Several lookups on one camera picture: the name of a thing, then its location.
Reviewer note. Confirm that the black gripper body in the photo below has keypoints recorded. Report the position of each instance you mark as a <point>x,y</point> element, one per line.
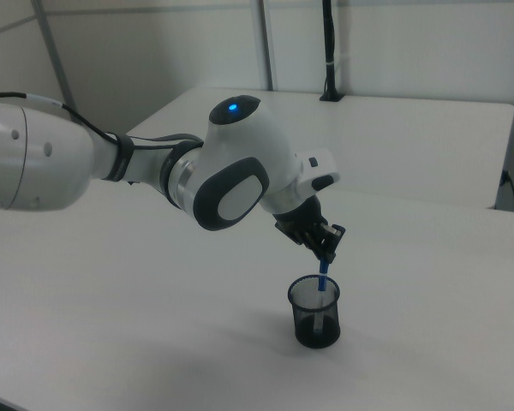
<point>302,216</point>

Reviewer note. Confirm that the grey metal frame post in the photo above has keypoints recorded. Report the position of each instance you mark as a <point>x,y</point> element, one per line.
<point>53,51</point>
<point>266,43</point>

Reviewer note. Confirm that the white marker with blue cap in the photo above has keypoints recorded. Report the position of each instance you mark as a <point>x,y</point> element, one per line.
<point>323,278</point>

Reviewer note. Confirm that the white table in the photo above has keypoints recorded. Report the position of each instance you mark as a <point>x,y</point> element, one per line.
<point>368,137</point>

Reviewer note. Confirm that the black pole with table clamp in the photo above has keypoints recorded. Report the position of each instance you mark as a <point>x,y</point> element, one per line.
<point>329,43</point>

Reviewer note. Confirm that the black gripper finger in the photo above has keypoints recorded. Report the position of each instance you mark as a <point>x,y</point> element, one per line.
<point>314,244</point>
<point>336,240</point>

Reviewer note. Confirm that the black mesh pen cup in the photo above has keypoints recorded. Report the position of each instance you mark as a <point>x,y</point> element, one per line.
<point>304,331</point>

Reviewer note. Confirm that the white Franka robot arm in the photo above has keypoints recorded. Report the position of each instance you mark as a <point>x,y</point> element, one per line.
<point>248,141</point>

